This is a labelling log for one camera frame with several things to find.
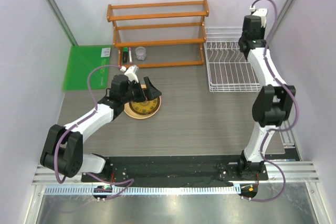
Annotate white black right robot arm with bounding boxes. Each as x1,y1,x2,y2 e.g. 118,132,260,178
237,13,296,179

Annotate clear plastic cup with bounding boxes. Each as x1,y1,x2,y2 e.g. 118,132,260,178
135,47,146,61

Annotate pink white marker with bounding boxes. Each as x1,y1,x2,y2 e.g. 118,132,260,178
129,47,133,64

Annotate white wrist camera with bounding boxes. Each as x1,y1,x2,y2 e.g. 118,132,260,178
249,5,268,28
120,65,139,83

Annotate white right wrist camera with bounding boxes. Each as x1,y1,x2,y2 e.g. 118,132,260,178
249,5,268,28

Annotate orange wooden shelf rack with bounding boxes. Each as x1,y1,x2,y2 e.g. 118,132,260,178
106,0,209,68

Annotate aluminium front rail frame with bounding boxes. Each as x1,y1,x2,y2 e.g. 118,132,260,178
33,162,319,201

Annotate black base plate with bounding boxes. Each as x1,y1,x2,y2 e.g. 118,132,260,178
81,154,269,188

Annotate cream yellow plate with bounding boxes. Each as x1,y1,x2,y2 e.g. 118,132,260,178
123,84,162,120

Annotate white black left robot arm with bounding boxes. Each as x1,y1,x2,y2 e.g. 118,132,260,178
40,74,162,182

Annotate black green marker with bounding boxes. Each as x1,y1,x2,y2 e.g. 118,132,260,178
122,47,129,63

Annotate green plastic mat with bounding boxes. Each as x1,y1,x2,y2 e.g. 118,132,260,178
63,45,111,91

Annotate olive yellow patterned plate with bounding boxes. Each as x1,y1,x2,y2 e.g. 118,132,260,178
129,98,160,115

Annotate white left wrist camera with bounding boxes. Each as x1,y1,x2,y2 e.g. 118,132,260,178
120,65,139,83

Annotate white wire dish rack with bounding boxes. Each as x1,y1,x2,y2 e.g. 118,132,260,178
204,27,260,92

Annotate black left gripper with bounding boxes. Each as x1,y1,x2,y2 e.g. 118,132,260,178
122,77,161,104

